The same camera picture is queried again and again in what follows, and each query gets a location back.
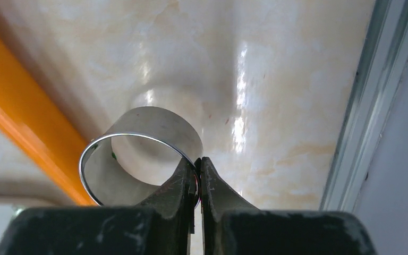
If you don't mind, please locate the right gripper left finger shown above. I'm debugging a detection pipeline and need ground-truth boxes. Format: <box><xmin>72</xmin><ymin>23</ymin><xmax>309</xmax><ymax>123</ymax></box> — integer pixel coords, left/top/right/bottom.
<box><xmin>0</xmin><ymin>159</ymin><xmax>198</xmax><ymax>254</ymax></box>

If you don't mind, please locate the small round metal cup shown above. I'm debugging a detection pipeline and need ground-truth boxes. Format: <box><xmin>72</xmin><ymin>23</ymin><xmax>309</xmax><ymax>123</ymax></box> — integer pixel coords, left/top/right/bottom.
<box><xmin>79</xmin><ymin>106</ymin><xmax>203</xmax><ymax>206</ymax></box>

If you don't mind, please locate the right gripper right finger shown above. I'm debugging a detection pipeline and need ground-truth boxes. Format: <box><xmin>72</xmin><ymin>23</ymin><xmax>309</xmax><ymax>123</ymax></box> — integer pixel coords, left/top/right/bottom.
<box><xmin>198</xmin><ymin>157</ymin><xmax>376</xmax><ymax>254</ymax></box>

